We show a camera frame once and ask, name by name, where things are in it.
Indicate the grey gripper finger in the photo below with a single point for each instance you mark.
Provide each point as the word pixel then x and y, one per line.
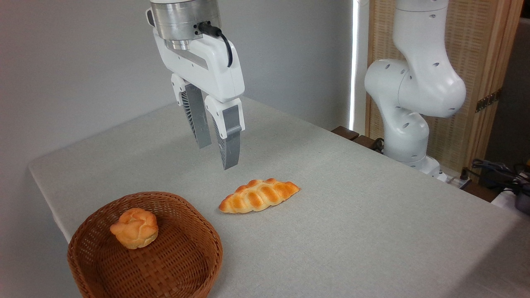
pixel 230 136
pixel 196 116

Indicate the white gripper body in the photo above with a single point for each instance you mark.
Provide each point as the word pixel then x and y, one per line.
pixel 207 66

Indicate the long braided bread loaf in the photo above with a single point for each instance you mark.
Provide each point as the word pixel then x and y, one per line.
pixel 256 196

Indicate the round bread roll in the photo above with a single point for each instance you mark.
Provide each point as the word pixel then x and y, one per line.
pixel 134 229

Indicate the brown wicker basket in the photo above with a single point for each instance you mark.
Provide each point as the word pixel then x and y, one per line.
pixel 178 256

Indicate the dark wooden block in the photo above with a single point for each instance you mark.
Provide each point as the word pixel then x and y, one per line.
pixel 364 141
pixel 345 132

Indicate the grey tablecloth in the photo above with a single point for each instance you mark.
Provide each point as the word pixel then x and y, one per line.
pixel 331 227

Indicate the white power strip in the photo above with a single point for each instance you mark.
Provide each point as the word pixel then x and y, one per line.
pixel 457 181

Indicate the metal screen hinge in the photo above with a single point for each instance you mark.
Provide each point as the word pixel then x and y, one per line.
pixel 488 100

